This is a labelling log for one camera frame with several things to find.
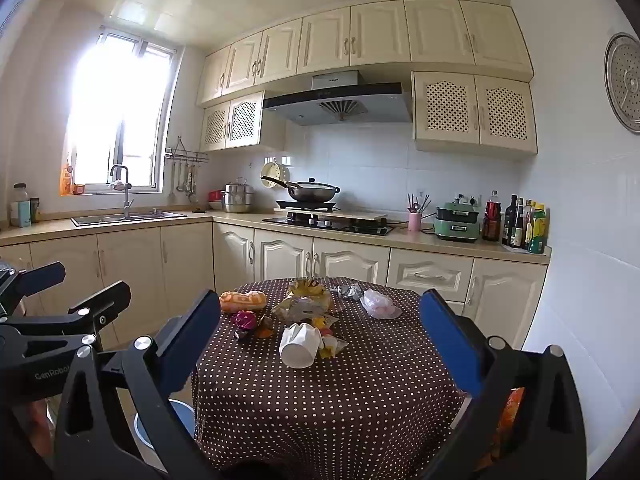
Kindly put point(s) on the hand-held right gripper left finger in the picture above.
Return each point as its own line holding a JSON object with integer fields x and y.
{"x": 192, "y": 330}

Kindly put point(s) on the dark snack wrapper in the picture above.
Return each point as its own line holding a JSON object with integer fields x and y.
{"x": 264, "y": 329}

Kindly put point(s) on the wall power socket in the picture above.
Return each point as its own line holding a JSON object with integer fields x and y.
{"x": 467, "y": 199}

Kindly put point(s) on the plastic jar with white lid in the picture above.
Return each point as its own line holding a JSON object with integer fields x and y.
{"x": 20, "y": 192}

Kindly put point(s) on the blue plastic bin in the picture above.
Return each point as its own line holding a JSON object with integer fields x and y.
{"x": 182, "y": 415}

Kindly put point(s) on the hanging strainer ladle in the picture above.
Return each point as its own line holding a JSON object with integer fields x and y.
{"x": 189, "y": 182}

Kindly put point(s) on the kitchen window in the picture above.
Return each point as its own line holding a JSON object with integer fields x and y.
{"x": 120, "y": 110}

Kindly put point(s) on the orange printed cloth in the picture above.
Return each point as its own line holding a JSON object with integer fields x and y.
{"x": 512, "y": 420}

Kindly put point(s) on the cream base cabinets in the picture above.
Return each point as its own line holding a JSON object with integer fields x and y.
{"x": 130, "y": 270}

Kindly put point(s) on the stainless steel sink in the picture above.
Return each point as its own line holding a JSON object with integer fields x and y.
{"x": 100, "y": 220}

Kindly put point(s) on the wall utensil rack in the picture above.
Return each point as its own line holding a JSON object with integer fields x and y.
{"x": 187, "y": 156}

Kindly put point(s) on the black gas hob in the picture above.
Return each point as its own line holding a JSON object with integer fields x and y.
{"x": 330, "y": 225}

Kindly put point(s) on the yellow snack bag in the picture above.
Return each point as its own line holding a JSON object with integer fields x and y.
{"x": 306, "y": 287}

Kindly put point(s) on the brown polka dot tablecloth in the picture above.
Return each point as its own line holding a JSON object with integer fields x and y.
{"x": 325, "y": 410}

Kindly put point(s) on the black wok with lid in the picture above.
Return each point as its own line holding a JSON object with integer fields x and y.
{"x": 312, "y": 191}

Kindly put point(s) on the orange packet on windowsill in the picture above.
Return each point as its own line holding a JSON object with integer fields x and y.
{"x": 66, "y": 182}

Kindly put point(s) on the soy sauce bottle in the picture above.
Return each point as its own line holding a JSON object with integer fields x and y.
{"x": 519, "y": 227}

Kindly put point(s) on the grey range hood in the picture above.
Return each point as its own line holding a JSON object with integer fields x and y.
{"x": 340, "y": 102}

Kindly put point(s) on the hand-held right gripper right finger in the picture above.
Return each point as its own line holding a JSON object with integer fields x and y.
{"x": 445, "y": 340}

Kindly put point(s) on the beige countertop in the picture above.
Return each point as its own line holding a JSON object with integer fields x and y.
{"x": 240, "y": 218}

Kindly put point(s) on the hanging spatula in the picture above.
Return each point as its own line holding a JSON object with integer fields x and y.
{"x": 172, "y": 190}

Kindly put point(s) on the cream upper wall cabinets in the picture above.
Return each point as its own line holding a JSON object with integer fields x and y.
{"x": 380, "y": 35}

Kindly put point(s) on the chrome faucet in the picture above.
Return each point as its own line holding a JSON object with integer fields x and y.
{"x": 126, "y": 200}

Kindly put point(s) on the black wok stand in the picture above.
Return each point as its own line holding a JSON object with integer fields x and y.
{"x": 305, "y": 205}

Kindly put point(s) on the stainless steamer pot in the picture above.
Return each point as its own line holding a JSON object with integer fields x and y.
{"x": 239, "y": 197}

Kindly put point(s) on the silver foil wrapper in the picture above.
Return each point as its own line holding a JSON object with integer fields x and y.
{"x": 347, "y": 291}

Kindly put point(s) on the colourful small wrappers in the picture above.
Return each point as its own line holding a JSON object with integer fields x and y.
{"x": 320, "y": 321}

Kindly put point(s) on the cream dotted colander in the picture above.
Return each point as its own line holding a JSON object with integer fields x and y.
{"x": 274, "y": 170}

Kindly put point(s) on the red bowl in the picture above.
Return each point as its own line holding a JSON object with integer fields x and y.
{"x": 215, "y": 196}

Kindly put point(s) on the green electric cooker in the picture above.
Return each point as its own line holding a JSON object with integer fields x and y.
{"x": 455, "y": 225}

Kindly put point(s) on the orange and white plastic bag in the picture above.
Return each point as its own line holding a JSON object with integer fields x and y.
{"x": 242, "y": 301}

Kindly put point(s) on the white paper cup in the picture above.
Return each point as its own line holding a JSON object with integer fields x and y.
{"x": 300, "y": 345}

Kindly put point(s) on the large lattice door cabinet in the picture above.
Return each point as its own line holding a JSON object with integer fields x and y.
{"x": 470, "y": 110}

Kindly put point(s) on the purple candy wrapper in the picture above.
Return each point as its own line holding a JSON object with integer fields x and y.
{"x": 245, "y": 321}

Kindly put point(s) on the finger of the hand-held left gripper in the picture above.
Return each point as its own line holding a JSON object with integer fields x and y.
{"x": 100, "y": 300}
{"x": 35, "y": 280}

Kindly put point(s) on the clear orange-tipped wrapper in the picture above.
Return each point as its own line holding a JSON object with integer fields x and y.
{"x": 332, "y": 347}

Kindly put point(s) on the small lattice door cabinet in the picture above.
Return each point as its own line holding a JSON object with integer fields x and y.
{"x": 240, "y": 122}

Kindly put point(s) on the pink utensil holder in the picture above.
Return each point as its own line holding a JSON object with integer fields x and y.
{"x": 414, "y": 221}

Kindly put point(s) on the round metal steamer tray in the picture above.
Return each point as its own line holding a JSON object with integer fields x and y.
{"x": 625, "y": 85}

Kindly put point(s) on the dark glass bottle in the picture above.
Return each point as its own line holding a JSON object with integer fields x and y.
{"x": 509, "y": 222}

